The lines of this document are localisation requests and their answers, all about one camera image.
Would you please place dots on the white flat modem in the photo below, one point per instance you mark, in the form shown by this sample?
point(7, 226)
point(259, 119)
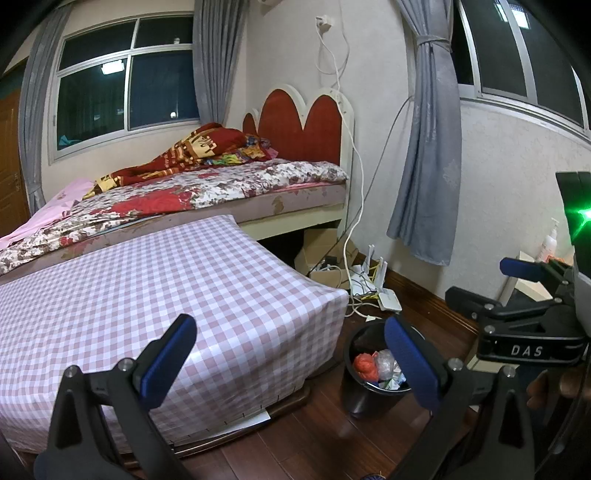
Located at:
point(390, 301)

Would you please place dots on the floral quilt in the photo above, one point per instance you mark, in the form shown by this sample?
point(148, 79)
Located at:
point(207, 189)

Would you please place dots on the small open cardboard box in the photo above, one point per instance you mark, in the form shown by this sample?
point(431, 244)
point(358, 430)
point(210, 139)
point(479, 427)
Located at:
point(325, 279)

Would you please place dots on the white router with antennas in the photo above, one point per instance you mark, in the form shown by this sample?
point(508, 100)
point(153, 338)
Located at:
point(358, 284)

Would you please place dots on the pink checked tablecloth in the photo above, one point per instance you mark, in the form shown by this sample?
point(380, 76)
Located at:
point(138, 300)

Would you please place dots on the white pump bottle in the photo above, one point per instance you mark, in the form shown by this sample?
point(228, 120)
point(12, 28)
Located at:
point(548, 247)

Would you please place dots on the black trash bin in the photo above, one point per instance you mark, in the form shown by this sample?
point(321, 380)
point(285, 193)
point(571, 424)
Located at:
point(364, 401)

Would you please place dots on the pink sheet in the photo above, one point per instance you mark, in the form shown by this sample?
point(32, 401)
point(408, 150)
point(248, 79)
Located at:
point(60, 198)

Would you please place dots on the red white headboard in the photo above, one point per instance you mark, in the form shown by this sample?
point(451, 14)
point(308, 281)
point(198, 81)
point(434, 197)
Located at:
point(281, 120)

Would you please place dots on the white bed frame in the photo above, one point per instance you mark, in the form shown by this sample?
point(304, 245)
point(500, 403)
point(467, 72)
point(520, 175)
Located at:
point(286, 224)

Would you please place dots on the person's right hand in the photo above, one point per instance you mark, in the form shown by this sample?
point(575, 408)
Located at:
point(535, 392)

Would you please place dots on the white wall charger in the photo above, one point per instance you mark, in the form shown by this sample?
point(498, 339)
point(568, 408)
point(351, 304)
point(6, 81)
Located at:
point(324, 24)

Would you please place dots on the grey tied curtain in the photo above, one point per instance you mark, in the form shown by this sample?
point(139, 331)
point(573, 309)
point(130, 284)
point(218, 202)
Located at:
point(429, 161)

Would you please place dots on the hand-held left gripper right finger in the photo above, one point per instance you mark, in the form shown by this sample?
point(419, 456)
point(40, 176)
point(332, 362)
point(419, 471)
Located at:
point(411, 364)

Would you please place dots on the clear plastic bag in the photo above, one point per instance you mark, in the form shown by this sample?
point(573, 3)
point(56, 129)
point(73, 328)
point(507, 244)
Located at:
point(385, 362)

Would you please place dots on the red plastic bag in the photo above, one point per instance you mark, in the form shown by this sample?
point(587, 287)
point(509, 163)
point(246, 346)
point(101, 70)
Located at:
point(364, 364)

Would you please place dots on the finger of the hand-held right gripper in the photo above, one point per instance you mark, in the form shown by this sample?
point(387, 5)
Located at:
point(521, 268)
point(471, 302)

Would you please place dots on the wooden door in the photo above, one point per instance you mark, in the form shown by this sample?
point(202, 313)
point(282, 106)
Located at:
point(11, 175)

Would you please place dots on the window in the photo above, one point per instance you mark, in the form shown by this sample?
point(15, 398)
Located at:
point(508, 46)
point(157, 92)

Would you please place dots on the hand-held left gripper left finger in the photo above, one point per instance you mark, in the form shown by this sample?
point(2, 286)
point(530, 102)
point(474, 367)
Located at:
point(168, 360)

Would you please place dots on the red printed blanket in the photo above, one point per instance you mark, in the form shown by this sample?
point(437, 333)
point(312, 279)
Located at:
point(203, 143)

